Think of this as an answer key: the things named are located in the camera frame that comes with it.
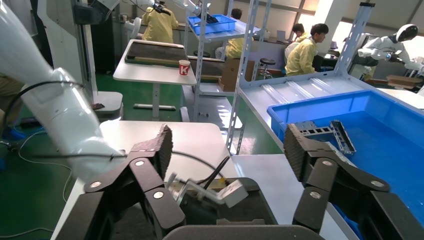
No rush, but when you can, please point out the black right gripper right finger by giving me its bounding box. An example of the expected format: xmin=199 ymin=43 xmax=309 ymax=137
xmin=283 ymin=124 xmax=424 ymax=240

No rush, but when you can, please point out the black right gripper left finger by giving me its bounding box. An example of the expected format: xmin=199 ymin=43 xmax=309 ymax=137
xmin=56 ymin=124 xmax=186 ymax=240

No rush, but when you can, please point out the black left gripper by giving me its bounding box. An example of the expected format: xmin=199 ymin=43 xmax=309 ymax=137
xmin=181 ymin=194 xmax=230 ymax=223

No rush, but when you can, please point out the silver perforated metal part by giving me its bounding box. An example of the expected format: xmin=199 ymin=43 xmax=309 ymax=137
xmin=326 ymin=141 xmax=347 ymax=159
xmin=330 ymin=120 xmax=357 ymax=156
xmin=299 ymin=126 xmax=334 ymax=138

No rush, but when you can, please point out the black foam container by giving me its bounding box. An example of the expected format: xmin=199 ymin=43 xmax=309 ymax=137
xmin=109 ymin=177 xmax=277 ymax=240

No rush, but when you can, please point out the large blue plastic bin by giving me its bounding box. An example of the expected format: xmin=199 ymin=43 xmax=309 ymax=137
xmin=267 ymin=90 xmax=424 ymax=239

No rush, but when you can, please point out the white metal shelf rack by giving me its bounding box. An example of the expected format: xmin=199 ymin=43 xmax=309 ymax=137
xmin=226 ymin=0 xmax=424 ymax=240

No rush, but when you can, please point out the white background table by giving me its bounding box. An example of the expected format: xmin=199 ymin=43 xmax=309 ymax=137
xmin=113 ymin=39 xmax=199 ymax=121

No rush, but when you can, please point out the open brown cardboard box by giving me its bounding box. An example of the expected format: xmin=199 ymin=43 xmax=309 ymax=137
xmin=385 ymin=74 xmax=424 ymax=90

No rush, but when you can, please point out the red paper cup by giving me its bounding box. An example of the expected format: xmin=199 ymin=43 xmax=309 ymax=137
xmin=178 ymin=59 xmax=192 ymax=76

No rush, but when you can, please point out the black round stool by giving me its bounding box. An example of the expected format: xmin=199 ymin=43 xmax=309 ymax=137
xmin=259 ymin=58 xmax=277 ymax=80

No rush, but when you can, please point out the black foam tray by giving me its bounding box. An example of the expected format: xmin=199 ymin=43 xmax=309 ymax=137
xmin=188 ymin=56 xmax=229 ymax=84
xmin=125 ymin=41 xmax=189 ymax=69

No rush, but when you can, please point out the blue shoe cover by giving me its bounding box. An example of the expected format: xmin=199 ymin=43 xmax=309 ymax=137
xmin=0 ymin=127 xmax=21 ymax=141

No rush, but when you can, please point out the white humanoid robot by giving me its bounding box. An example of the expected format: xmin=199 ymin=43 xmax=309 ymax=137
xmin=357 ymin=23 xmax=424 ymax=72

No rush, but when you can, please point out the seated person in yellow coat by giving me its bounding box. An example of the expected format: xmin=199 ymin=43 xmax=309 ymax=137
xmin=215 ymin=8 xmax=255 ymax=61

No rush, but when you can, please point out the seated operator in beige trousers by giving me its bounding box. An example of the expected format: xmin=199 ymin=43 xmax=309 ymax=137
xmin=0 ymin=75 xmax=24 ymax=100

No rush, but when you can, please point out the small blue plastic bin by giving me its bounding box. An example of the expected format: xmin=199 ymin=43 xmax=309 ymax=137
xmin=188 ymin=13 xmax=238 ymax=36

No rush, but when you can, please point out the black cable with yellow tag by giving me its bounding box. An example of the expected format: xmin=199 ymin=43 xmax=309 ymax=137
xmin=198 ymin=155 xmax=231 ymax=186

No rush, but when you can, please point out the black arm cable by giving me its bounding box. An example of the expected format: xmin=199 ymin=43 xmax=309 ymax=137
xmin=33 ymin=150 xmax=226 ymax=180
xmin=2 ymin=81 xmax=85 ymax=133

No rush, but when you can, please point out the white floor cable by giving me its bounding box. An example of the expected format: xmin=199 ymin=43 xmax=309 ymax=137
xmin=0 ymin=130 xmax=74 ymax=239

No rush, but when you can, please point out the white pedestal fan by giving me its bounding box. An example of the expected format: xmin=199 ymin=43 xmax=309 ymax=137
xmin=124 ymin=16 xmax=144 ymax=41

